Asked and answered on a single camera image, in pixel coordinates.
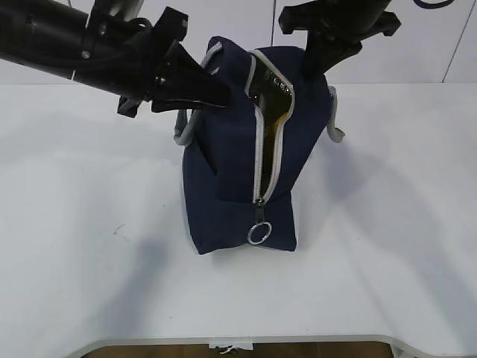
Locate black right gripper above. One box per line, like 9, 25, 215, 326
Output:
279, 0, 401, 79

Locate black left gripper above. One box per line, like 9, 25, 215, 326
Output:
117, 7, 231, 118

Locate navy blue lunch bag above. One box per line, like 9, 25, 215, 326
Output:
174, 37, 344, 254

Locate yellow pear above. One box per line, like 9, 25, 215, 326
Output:
274, 113, 288, 131

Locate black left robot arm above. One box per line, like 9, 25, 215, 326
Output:
1, 1, 231, 118

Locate white tape on table edge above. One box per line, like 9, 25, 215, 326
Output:
208, 337, 253, 355

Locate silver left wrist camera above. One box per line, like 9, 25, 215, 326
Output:
90, 0, 145, 22

